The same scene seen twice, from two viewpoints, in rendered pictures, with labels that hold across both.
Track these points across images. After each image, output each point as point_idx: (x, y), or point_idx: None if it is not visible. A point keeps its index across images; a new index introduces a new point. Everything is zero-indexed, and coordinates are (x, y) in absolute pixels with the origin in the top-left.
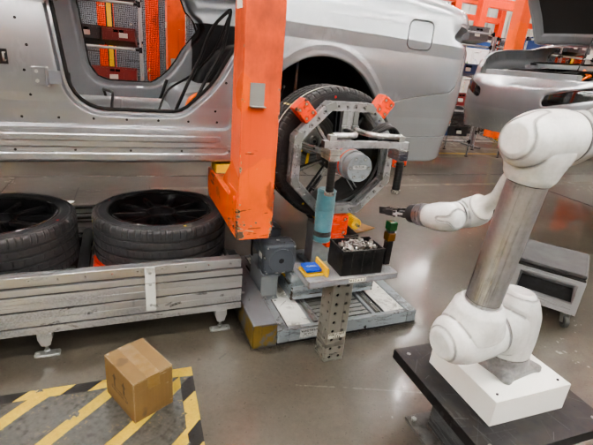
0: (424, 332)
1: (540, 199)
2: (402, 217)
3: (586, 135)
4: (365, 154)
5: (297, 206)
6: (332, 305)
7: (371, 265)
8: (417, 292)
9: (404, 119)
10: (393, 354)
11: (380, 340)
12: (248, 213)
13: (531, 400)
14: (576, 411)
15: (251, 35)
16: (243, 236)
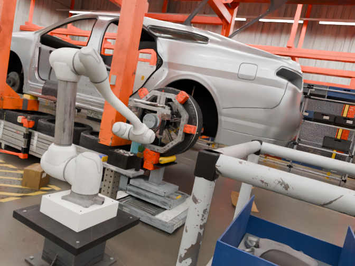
0: (165, 239)
1: (60, 85)
2: None
3: (68, 55)
4: None
5: None
6: (103, 180)
7: (120, 163)
8: (206, 234)
9: (235, 120)
10: (128, 230)
11: (136, 226)
12: (103, 131)
13: (58, 209)
14: (78, 237)
15: (114, 57)
16: (100, 141)
